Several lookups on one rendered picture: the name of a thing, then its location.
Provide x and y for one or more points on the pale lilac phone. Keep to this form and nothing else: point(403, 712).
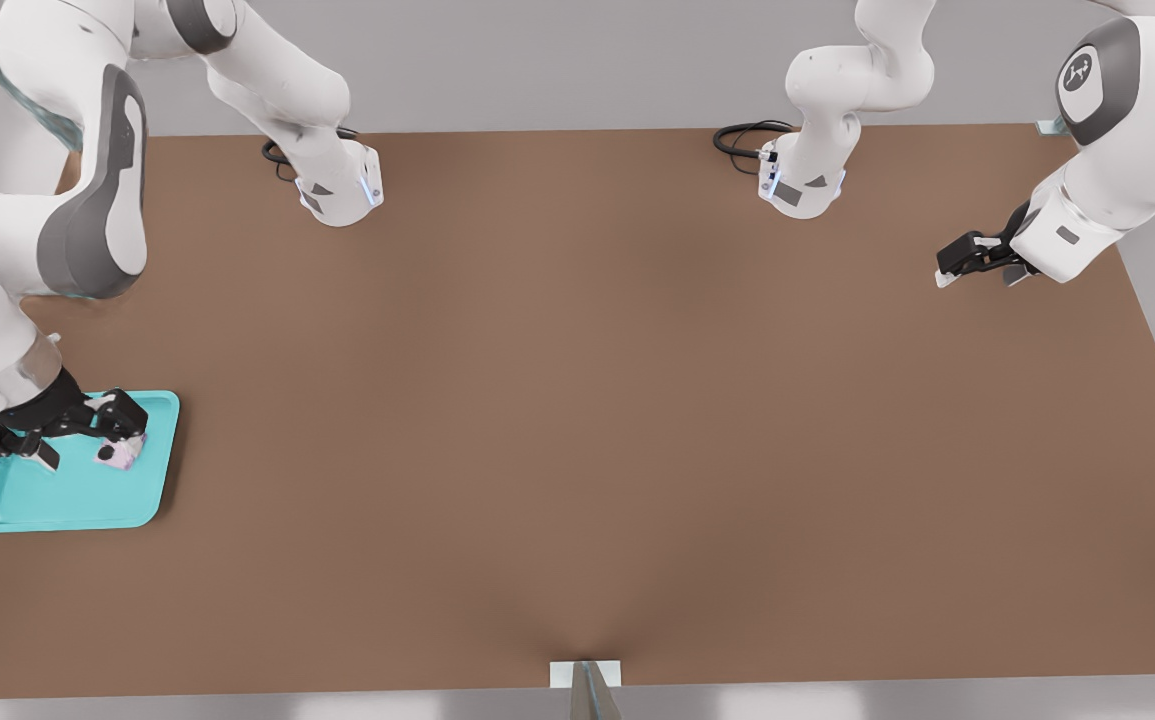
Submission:
point(123, 454)

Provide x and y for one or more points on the pale blue-green tray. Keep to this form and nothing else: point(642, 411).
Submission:
point(77, 495)

